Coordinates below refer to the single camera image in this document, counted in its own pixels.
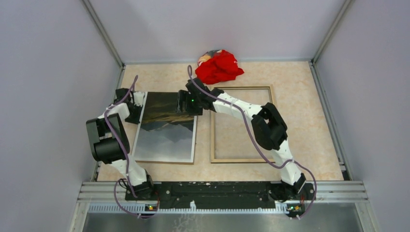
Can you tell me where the aluminium front rail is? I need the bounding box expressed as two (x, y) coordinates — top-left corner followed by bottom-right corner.
(77, 181), (368, 215)

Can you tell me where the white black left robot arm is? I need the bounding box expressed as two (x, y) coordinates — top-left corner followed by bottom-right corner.
(86, 88), (155, 200)

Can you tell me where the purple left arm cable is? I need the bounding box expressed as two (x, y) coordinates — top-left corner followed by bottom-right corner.
(103, 75), (160, 219)

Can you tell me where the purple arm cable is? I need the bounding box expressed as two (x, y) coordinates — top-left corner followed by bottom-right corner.
(103, 75), (160, 219)
(187, 65), (318, 220)

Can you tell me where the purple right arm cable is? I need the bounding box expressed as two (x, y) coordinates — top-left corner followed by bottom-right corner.
(187, 65), (318, 220)

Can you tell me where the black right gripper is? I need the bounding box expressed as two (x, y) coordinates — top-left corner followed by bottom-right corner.
(175, 90), (203, 117)

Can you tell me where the light wooden picture frame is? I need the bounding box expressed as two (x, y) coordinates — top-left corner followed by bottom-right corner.
(210, 85), (276, 163)

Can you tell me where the crumpled red cloth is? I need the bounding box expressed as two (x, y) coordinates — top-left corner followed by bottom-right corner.
(195, 49), (244, 85)

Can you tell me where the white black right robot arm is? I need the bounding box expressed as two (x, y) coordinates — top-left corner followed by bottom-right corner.
(176, 78), (306, 199)

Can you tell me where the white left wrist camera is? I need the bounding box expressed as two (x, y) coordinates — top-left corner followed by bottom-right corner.
(133, 91), (146, 107)

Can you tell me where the landscape photo print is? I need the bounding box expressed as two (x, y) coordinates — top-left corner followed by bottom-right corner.
(132, 92), (197, 164)

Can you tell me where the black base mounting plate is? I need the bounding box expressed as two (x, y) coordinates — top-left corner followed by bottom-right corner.
(125, 181), (314, 209)

